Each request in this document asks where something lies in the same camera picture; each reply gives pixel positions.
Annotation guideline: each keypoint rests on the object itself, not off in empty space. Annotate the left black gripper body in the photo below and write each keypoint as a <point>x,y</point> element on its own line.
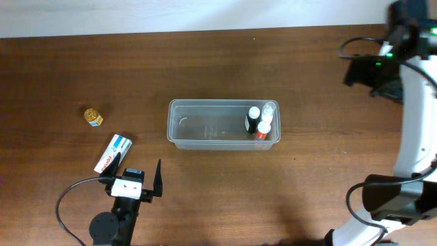
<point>147,195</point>

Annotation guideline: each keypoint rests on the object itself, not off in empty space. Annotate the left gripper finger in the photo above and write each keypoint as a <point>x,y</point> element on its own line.
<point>110,166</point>
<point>158,182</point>

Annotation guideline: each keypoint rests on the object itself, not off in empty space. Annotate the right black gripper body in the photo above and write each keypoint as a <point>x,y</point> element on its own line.
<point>367,72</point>

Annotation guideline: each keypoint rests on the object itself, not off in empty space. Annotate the clear white dropper bottle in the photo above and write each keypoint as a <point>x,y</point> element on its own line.
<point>268,112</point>

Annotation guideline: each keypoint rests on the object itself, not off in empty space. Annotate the dark bottle white cap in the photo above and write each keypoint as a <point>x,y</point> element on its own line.
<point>251,119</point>

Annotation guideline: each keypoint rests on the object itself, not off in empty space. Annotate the orange tube white cap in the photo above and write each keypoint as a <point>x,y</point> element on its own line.
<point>263,128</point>

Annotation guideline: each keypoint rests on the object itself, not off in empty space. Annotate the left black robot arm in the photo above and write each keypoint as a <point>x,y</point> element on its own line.
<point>116,227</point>

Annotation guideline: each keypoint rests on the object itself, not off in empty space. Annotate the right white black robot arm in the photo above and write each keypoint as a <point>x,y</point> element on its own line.
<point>404,71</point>

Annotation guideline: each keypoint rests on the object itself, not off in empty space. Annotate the clear plastic container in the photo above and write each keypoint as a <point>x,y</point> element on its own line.
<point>217,124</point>

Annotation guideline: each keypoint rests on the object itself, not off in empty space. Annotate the white medicine box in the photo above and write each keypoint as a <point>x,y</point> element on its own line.
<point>117,145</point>

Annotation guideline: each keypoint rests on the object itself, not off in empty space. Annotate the small gold lid jar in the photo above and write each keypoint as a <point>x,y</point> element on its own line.
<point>93,117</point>

